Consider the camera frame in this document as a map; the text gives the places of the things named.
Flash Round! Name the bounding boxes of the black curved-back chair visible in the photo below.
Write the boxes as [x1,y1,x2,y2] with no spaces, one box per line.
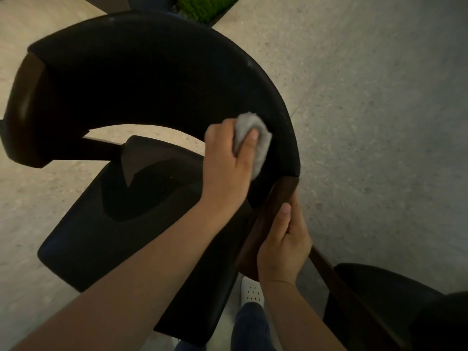
[308,246,468,351]
[0,10,302,348]

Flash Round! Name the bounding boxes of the person's right hand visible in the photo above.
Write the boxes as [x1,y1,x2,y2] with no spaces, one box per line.
[257,194,313,286]

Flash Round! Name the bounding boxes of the person's right forearm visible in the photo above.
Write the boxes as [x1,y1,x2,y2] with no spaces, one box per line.
[260,278,348,351]

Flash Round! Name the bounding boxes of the person's left forearm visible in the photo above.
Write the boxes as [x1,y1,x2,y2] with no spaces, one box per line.
[10,200,240,351]

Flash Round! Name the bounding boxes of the white perforated shoe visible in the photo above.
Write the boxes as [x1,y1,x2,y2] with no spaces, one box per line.
[240,275,265,308]

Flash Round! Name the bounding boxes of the dark blue trousers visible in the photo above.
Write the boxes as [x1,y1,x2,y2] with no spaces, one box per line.
[174,302,277,351]

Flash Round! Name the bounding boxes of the grey cleaning cloth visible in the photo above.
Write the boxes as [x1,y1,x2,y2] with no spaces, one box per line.
[233,112,273,180]

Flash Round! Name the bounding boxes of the person's left hand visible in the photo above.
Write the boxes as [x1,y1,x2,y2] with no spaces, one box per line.
[199,118,261,217]

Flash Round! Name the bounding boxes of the green plant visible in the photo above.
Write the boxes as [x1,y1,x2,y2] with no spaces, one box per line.
[175,0,244,26]

